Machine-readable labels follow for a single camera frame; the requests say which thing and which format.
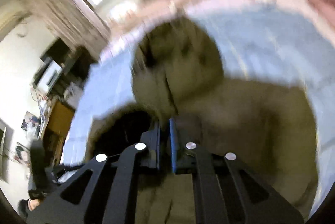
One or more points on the white microwave oven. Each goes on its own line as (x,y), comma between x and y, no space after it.
(48,75)

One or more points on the dark wooden shelf unit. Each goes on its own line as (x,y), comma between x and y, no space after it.
(65,67)

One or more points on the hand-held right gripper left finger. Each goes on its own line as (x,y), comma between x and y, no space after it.
(156,143)

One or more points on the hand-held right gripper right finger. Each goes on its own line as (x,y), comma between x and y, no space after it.
(173,145)

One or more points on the brown wooden cabinet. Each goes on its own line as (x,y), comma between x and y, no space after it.
(56,124)

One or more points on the wall poster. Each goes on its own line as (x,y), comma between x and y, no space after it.
(30,122)

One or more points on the beige window curtain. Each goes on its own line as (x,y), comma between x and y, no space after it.
(70,12)

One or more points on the black chair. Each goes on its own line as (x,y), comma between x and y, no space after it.
(42,169)

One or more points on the light blue bed sheet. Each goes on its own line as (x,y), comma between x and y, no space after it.
(261,43)

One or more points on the olive green hooded jacket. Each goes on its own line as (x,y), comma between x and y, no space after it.
(235,119)

